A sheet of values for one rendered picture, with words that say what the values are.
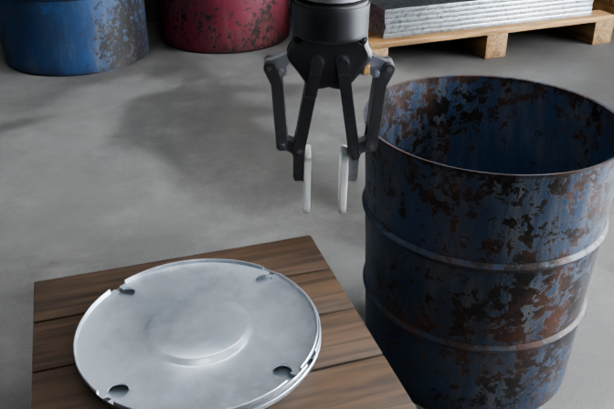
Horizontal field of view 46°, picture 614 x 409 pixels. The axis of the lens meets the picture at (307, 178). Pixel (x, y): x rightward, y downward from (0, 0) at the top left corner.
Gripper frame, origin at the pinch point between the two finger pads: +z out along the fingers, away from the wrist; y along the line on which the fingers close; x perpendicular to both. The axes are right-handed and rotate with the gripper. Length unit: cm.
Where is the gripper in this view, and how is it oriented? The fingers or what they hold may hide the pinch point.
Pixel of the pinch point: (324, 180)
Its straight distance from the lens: 79.3
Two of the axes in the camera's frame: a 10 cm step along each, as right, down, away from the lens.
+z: -0.2, 8.8, 4.8
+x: -0.1, -4.8, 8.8
